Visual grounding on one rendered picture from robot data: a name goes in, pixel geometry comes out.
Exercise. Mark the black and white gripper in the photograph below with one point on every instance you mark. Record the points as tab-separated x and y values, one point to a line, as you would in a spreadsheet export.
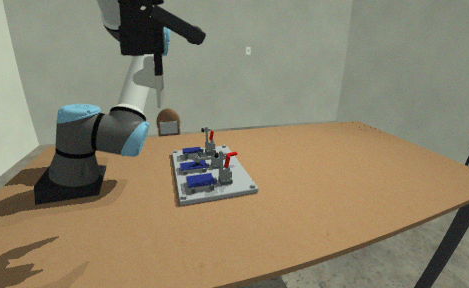
139	33

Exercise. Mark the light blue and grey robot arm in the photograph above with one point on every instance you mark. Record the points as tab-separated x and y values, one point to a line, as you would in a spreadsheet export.
81	128

